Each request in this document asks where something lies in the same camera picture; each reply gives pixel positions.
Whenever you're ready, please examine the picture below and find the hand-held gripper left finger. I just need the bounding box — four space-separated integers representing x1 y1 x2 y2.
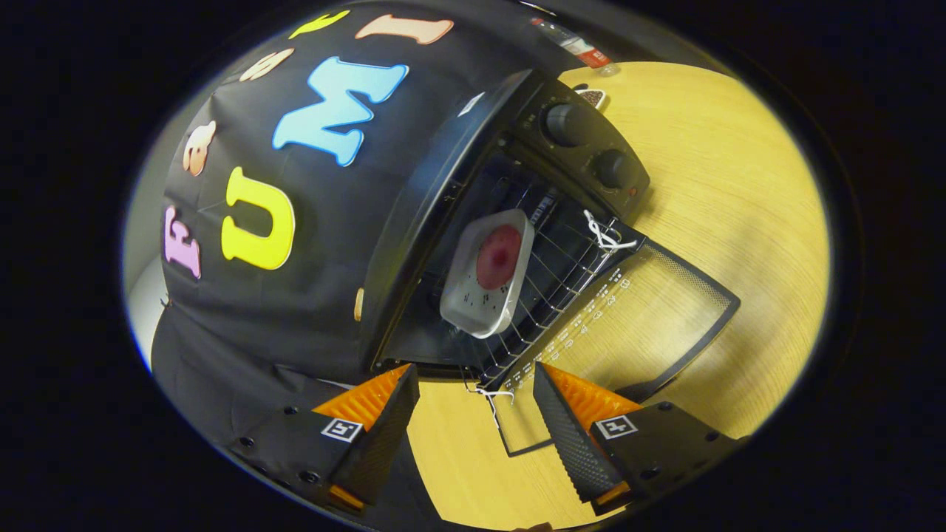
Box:
229 364 421 514

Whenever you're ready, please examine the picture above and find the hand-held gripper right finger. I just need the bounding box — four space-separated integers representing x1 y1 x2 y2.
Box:
532 361 743 516

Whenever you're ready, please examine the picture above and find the white square plate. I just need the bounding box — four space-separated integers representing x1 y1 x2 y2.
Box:
440 208 536 339

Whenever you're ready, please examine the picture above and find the pink round food slice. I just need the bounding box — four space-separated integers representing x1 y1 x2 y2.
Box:
476 225 523 290

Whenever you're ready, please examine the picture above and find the black toaster oven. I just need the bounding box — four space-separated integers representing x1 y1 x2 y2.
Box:
360 69 741 459

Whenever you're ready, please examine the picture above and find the plastic water bottle red label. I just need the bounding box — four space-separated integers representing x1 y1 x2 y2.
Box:
531 18 620 77

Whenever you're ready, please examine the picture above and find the white string tie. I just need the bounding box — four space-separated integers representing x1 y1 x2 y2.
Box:
582 210 638 253
466 383 516 429

